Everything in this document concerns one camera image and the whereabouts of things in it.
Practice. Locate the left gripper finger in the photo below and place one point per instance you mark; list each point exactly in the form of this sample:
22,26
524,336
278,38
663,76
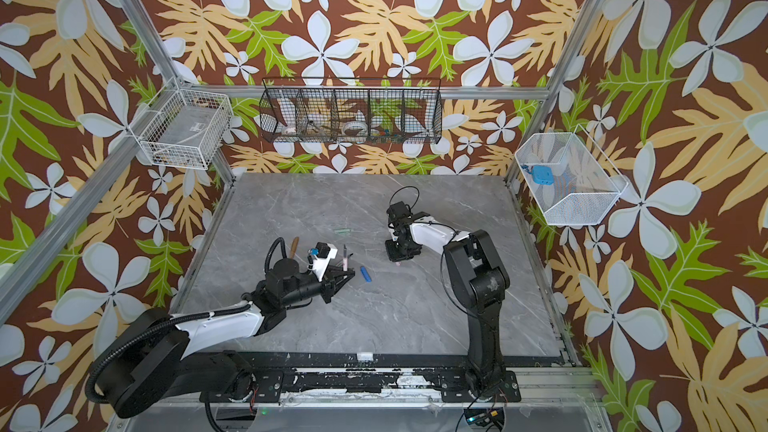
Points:
338,272
333,285

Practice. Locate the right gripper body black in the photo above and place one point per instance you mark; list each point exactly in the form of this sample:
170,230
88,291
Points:
397,240

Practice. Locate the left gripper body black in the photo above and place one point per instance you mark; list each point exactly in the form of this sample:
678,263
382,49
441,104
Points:
309,288

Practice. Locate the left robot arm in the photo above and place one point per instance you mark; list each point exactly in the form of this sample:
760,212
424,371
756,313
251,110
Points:
162,355

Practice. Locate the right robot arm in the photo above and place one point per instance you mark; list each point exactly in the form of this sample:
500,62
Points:
478,281

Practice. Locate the blue pen cap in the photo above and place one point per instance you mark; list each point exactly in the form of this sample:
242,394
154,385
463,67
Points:
366,275

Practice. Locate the blue object in basket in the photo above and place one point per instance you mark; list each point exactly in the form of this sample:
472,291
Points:
541,175

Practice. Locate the white mesh basket right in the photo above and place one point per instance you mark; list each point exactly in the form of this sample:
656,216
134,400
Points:
587,182

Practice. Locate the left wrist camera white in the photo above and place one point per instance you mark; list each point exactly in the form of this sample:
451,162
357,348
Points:
320,258

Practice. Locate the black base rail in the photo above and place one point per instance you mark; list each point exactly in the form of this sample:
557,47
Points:
279,377

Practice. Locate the black wire basket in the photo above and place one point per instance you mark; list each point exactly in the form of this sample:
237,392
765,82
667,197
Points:
354,110

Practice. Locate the white wire basket left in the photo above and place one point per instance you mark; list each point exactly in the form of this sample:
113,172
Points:
182,126

